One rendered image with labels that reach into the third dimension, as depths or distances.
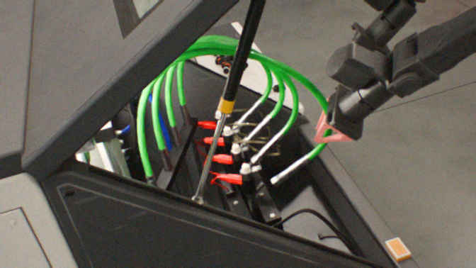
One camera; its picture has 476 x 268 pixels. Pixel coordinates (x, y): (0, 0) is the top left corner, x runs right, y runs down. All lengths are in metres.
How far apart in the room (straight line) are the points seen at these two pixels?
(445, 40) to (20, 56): 0.67
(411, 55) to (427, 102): 2.48
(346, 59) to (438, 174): 2.00
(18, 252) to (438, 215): 2.14
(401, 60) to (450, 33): 0.09
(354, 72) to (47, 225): 0.54
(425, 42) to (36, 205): 0.62
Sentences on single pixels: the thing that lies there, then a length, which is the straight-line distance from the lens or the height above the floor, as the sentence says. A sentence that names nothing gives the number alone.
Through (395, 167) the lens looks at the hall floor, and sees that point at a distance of 2.95.
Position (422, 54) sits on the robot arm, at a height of 1.41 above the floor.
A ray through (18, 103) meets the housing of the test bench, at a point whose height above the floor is 1.50.
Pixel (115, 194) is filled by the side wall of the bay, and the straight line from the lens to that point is 0.77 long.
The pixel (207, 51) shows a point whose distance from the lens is 1.01.
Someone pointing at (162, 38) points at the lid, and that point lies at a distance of 0.65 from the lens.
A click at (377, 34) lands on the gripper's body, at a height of 1.29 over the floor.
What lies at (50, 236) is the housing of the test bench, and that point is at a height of 1.36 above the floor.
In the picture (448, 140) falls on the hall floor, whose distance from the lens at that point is 3.15.
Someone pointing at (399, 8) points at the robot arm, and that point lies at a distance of 1.28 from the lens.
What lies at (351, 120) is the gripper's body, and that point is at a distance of 1.05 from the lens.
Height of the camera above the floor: 1.85
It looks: 34 degrees down
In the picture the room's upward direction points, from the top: 11 degrees counter-clockwise
